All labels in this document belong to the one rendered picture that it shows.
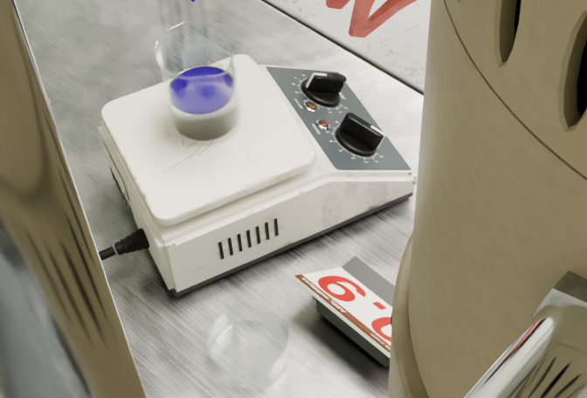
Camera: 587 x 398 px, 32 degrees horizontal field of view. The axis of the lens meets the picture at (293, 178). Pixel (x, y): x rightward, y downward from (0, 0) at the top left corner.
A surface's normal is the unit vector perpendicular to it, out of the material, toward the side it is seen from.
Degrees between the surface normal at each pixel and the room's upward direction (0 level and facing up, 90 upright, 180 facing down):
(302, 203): 90
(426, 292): 90
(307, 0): 0
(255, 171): 0
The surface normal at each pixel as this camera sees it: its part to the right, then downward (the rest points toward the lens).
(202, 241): 0.44, 0.68
